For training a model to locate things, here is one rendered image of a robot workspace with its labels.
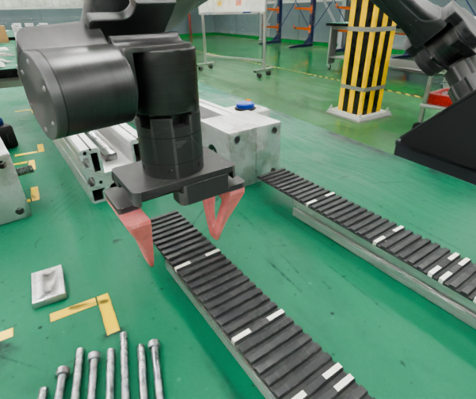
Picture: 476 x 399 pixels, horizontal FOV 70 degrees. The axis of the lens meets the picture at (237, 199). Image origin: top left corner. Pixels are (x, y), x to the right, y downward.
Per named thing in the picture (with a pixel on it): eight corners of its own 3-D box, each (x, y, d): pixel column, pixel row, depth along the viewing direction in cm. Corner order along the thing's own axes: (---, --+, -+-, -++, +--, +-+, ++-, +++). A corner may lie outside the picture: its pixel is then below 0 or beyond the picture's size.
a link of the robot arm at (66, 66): (146, -63, 26) (120, 22, 33) (-34, -87, 19) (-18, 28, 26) (221, 66, 25) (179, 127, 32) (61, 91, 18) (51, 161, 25)
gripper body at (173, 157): (113, 185, 33) (97, 109, 29) (204, 161, 38) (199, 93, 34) (137, 214, 28) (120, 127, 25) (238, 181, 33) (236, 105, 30)
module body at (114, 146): (154, 186, 56) (147, 136, 51) (92, 204, 51) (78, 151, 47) (62, 98, 113) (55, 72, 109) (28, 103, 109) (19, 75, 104)
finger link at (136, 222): (118, 254, 36) (99, 176, 32) (178, 232, 40) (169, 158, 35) (141, 291, 32) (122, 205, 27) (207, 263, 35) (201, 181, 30)
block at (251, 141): (289, 171, 60) (292, 118, 55) (230, 191, 54) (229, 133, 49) (257, 156, 66) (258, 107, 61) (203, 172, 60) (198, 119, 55)
